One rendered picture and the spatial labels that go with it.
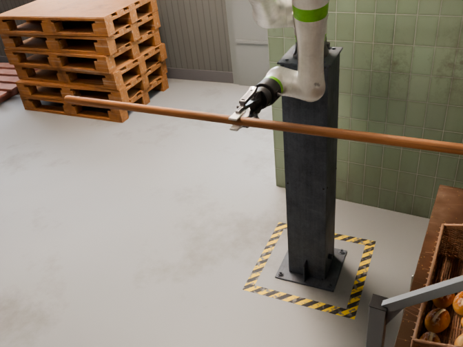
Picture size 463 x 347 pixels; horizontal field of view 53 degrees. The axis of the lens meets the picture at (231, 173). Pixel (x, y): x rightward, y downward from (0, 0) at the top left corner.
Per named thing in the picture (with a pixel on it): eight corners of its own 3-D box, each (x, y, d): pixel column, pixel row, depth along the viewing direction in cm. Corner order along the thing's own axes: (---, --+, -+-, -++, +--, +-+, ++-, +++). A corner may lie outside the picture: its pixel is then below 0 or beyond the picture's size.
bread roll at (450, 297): (448, 314, 152) (451, 302, 149) (427, 305, 156) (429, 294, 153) (457, 293, 159) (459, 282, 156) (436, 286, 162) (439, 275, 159)
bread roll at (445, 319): (438, 339, 145) (440, 328, 142) (418, 327, 149) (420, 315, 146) (454, 321, 150) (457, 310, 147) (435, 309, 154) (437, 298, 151)
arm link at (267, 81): (257, 98, 179) (255, 76, 174) (285, 102, 174) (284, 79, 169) (250, 105, 175) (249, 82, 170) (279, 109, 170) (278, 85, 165)
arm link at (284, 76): (271, 85, 190) (272, 59, 183) (300, 91, 185) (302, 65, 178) (256, 99, 180) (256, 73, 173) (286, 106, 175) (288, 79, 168)
